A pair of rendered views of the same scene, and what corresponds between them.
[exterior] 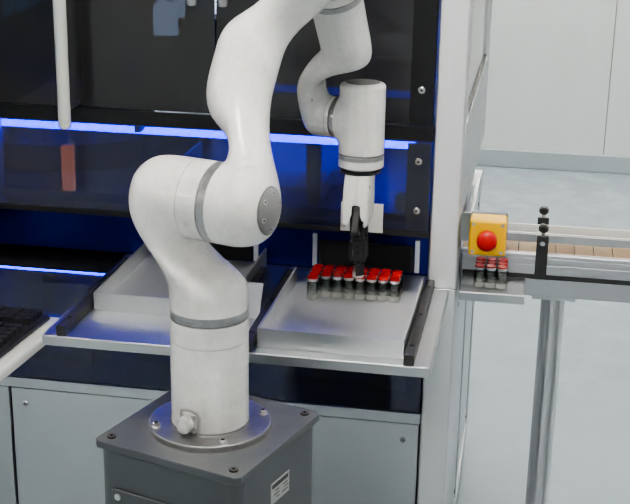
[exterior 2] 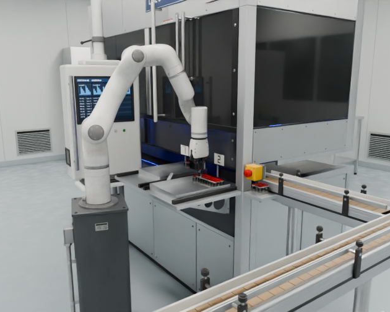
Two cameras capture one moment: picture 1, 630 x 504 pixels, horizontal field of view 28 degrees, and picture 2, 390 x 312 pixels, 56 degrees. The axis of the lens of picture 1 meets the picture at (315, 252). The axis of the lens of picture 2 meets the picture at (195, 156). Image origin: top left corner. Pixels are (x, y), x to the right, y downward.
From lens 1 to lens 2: 166 cm
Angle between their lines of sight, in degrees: 43
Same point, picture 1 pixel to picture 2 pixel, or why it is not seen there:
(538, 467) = not seen: hidden behind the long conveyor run
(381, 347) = (171, 196)
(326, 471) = (212, 251)
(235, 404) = (95, 195)
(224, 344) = (90, 174)
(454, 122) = (241, 126)
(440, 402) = (239, 234)
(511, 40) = not seen: outside the picture
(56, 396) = (160, 205)
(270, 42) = (116, 82)
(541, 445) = not seen: hidden behind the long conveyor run
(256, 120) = (104, 104)
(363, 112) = (193, 116)
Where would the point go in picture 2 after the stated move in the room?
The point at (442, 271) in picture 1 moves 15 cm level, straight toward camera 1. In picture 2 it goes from (239, 183) to (218, 189)
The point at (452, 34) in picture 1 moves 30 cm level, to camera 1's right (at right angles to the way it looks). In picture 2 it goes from (240, 93) to (294, 94)
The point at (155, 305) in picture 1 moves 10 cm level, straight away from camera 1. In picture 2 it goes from (148, 174) to (159, 171)
